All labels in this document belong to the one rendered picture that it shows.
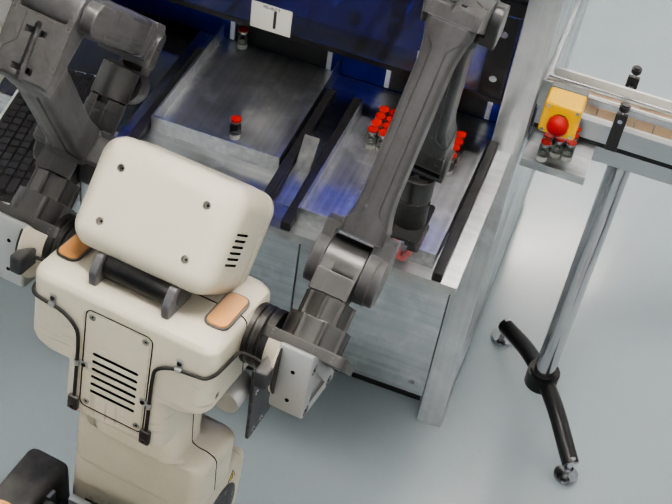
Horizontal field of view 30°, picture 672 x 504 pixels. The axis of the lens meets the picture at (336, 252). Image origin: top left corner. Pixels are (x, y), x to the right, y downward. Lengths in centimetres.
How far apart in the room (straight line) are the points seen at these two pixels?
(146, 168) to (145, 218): 6
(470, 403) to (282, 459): 51
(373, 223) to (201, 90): 94
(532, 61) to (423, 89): 76
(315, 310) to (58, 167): 42
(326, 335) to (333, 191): 74
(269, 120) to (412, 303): 61
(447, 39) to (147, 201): 43
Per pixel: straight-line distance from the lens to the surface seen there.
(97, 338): 166
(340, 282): 163
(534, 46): 234
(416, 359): 296
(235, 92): 252
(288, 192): 230
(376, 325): 292
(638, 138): 254
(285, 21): 248
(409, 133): 162
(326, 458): 301
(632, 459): 320
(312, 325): 162
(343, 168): 237
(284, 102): 250
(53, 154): 179
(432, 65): 161
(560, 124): 238
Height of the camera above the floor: 243
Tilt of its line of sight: 45 degrees down
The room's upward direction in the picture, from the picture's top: 10 degrees clockwise
